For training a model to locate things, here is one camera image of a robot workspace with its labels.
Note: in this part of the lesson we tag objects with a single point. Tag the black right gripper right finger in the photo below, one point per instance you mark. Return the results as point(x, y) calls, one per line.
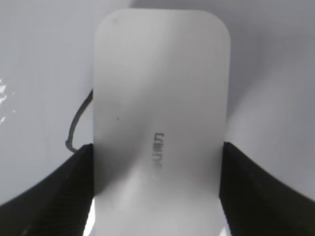
point(257, 204)

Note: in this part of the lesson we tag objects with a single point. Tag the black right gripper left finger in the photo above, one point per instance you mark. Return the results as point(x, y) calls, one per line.
point(59, 205)

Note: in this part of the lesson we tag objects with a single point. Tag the white whiteboard eraser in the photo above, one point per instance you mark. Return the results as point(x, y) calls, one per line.
point(160, 100)

